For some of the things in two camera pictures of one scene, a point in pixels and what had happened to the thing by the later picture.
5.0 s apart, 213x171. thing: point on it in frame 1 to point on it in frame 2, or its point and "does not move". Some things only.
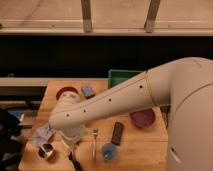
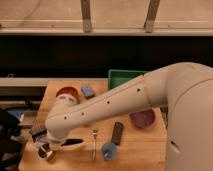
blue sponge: (87, 92) does not move
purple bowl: (143, 118) does not move
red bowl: (67, 89) does not move
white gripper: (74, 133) to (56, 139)
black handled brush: (71, 156) to (36, 133)
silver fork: (95, 132) does not move
